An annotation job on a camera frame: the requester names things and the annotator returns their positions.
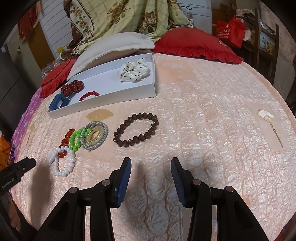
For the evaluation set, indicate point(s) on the red shopping bag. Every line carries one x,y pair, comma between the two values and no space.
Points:
231,33

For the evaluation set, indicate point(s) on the red ruffled pillow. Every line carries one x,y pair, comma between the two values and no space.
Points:
56,78
195,43

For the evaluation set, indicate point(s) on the gold round pendant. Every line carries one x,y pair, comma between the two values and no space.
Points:
94,136

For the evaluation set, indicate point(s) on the red ruffled pillow left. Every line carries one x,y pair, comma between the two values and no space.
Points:
56,78

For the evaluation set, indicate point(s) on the white shallow tray box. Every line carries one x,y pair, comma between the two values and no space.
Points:
102,86

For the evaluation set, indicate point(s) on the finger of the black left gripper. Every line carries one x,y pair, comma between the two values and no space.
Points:
11,175

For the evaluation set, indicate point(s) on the floral green quilt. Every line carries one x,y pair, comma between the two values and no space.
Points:
93,20

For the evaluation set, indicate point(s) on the silver rhinestone bangle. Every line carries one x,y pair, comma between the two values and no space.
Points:
85,131

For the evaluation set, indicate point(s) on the red ruffled pillow right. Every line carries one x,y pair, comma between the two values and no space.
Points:
195,43

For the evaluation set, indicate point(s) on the dark red flower hair clip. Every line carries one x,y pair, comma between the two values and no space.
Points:
74,87

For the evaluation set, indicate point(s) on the white polka dot scrunchie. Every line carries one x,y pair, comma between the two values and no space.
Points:
133,71

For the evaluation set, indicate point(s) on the pink quilted bedspread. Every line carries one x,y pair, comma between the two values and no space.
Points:
205,114

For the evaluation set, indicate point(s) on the cream white pillow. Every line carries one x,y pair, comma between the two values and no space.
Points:
111,48

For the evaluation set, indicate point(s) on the blue square hair clip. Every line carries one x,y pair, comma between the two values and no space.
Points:
60,101

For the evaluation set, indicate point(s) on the white hairpin with stick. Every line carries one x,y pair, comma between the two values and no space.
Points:
269,118

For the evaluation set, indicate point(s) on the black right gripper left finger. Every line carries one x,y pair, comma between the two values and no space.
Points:
67,220

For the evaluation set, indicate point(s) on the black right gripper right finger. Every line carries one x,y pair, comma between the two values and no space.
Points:
235,220

